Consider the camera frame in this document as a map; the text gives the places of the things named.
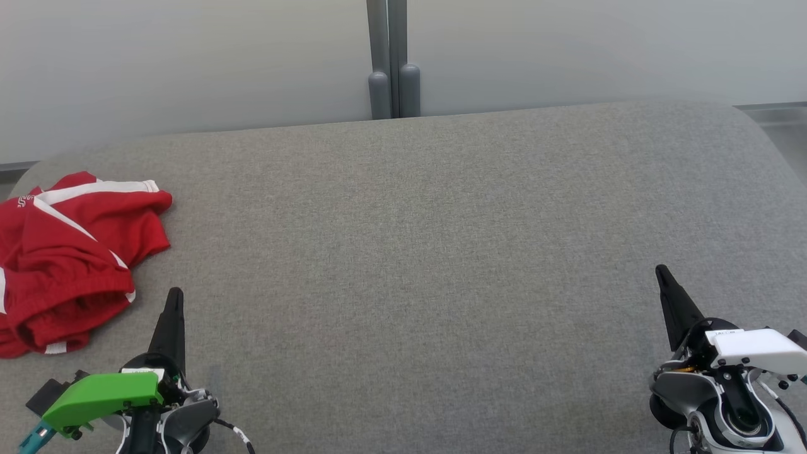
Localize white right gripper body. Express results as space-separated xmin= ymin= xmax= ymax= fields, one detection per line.
xmin=684 ymin=318 xmax=807 ymax=377

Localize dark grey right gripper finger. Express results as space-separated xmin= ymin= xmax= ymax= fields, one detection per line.
xmin=654 ymin=264 xmax=705 ymax=352

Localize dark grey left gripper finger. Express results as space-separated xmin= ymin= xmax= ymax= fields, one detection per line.
xmin=148 ymin=288 xmax=187 ymax=374

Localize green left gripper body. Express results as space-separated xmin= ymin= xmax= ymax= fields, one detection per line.
xmin=41 ymin=352 xmax=185 ymax=439

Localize red shorts with white stripes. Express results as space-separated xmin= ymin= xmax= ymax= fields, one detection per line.
xmin=13 ymin=172 xmax=173 ymax=355

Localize grey fabric sofa cushion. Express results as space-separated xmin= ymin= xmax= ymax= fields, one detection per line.
xmin=0 ymin=101 xmax=807 ymax=454

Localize teal left camera cable connector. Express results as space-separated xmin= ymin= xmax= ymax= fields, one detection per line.
xmin=18 ymin=421 xmax=57 ymax=454

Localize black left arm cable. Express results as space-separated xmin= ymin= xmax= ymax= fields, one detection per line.
xmin=213 ymin=417 xmax=257 ymax=454

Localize grey metal frame post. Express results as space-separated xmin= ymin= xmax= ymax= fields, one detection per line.
xmin=366 ymin=0 xmax=422 ymax=120

